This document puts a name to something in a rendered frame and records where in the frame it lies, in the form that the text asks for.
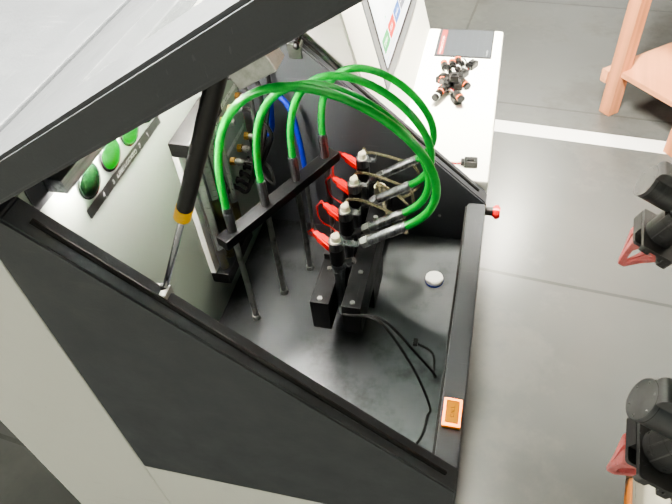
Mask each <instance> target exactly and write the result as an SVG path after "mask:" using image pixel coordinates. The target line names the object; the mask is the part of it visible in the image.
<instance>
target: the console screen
mask: <svg viewBox="0 0 672 504"><path fill-rule="evenodd" d="M416 2H417V0H363V1H362V2H361V4H362V7H363V10H364V14H365V17H366V21H367V24H368V28H369V31H370V35H371V38H372V41H373V45H374V48H375V52H376V55H377V59H378V62H379V66H380V69H382V70H385V71H387V72H389V73H391V74H392V75H394V72H395V69H396V66H397V63H398V60H399V56H400V53H401V50H402V47H403V44H404V41H405V37H406V34H407V31H408V28H409V25H410V21H411V18H412V15H413V12H414V9H415V6H416ZM384 83H385V86H386V89H387V90H389V88H390V85H391V83H390V82H389V81H387V80H385V79H384Z"/></svg>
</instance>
